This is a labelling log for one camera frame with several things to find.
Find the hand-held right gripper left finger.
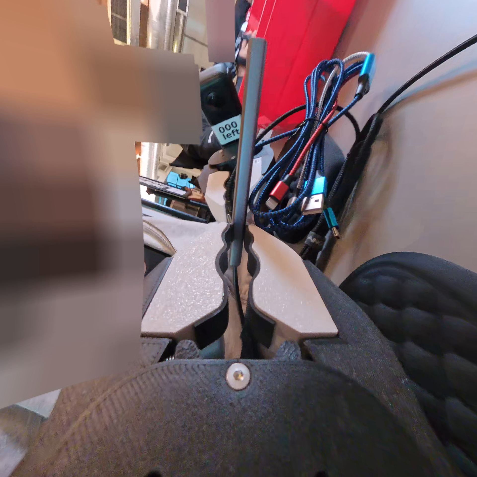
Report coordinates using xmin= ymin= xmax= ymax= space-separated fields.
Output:
xmin=141 ymin=223 xmax=229 ymax=349

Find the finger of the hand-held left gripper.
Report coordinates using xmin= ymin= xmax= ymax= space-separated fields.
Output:
xmin=253 ymin=146 xmax=277 ymax=176
xmin=203 ymin=164 xmax=233 ymax=224

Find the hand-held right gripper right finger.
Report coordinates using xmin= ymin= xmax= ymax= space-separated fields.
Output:
xmin=244 ymin=224 xmax=339 ymax=358

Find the grey usb hub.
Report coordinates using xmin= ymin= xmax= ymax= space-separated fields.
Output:
xmin=228 ymin=37 xmax=268 ymax=358

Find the blue braided multi-plug cable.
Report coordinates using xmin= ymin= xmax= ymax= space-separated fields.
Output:
xmin=249 ymin=52 xmax=376 ymax=239

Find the red plastic bin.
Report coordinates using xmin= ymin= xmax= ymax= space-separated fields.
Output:
xmin=238 ymin=0 xmax=357 ymax=129

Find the black braided cable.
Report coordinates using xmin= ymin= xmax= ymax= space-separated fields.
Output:
xmin=257 ymin=33 xmax=477 ymax=269

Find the black quilted cushion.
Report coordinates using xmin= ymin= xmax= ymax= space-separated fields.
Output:
xmin=338 ymin=251 xmax=477 ymax=477

